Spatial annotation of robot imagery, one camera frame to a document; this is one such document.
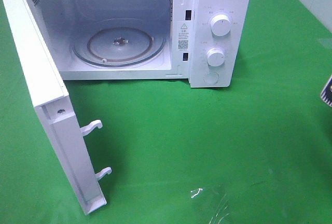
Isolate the round white door-release button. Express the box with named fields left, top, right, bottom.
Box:
left=203, top=72, right=219, bottom=85

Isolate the white microwave knob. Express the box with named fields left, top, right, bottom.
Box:
left=207, top=48, right=225, bottom=67
left=210, top=13, right=232, bottom=37

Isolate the white microwave door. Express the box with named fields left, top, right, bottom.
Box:
left=3, top=0, right=112, bottom=214

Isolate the white microwave oven body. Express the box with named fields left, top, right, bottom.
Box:
left=33, top=0, right=249, bottom=88

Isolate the green table cloth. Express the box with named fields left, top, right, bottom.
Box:
left=1, top=0, right=331, bottom=223

